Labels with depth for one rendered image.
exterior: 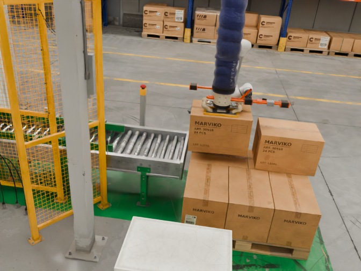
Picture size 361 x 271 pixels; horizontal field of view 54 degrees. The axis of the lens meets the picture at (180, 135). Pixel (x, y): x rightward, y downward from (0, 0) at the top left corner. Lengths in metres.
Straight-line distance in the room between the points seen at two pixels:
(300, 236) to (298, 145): 0.84
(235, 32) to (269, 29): 7.52
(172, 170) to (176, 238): 1.55
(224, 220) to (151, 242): 1.34
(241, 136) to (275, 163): 0.45
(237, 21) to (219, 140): 1.13
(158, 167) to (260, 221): 1.10
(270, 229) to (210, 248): 1.38
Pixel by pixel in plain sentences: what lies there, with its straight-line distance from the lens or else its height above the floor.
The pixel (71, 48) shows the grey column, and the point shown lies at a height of 1.85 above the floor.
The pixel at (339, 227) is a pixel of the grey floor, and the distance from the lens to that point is 4.21.
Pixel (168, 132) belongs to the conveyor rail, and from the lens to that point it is 4.11.
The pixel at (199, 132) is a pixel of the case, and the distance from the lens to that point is 3.50.
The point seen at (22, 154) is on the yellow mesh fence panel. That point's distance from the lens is 3.11.
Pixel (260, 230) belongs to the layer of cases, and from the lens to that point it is 3.40.
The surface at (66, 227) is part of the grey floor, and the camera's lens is 3.74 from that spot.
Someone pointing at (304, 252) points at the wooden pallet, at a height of 0.09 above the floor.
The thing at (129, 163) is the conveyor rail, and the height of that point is 0.52.
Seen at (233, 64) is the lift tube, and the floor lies 1.56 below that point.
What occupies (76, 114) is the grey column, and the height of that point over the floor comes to 1.38.
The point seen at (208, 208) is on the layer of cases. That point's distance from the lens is 3.24.
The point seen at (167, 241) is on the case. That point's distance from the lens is 2.09.
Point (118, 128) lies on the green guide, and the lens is 4.12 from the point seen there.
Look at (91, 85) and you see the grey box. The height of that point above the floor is 1.54.
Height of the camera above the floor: 2.50
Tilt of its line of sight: 28 degrees down
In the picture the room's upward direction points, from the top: 5 degrees clockwise
